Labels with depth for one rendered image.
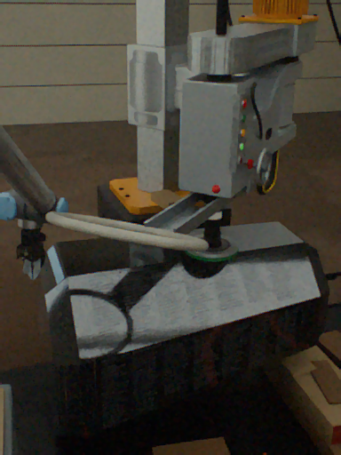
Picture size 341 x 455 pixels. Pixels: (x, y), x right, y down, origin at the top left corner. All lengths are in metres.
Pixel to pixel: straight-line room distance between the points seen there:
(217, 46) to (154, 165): 1.27
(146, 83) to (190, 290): 1.17
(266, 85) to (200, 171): 0.55
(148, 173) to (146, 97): 0.44
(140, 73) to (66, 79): 5.28
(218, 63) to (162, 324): 0.99
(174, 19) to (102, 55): 5.26
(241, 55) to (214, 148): 0.34
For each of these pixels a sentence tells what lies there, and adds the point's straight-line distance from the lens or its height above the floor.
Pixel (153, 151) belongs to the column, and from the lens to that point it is 3.30.
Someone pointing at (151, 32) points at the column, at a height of 1.62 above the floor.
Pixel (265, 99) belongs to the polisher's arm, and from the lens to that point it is 2.61.
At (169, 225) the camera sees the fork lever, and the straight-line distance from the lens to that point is 2.15.
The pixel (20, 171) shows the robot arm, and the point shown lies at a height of 1.39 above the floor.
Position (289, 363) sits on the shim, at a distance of 3.00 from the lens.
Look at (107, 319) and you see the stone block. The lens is 2.35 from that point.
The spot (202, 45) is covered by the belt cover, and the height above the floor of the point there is 1.67.
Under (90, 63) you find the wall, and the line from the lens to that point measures 8.41.
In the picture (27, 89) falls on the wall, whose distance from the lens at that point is 8.40.
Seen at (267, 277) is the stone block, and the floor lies 0.74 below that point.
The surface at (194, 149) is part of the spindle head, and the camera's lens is 2.29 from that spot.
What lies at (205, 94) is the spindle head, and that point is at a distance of 2.23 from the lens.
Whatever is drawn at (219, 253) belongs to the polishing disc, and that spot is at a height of 0.89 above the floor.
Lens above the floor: 1.91
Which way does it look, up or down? 23 degrees down
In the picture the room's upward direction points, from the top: 1 degrees clockwise
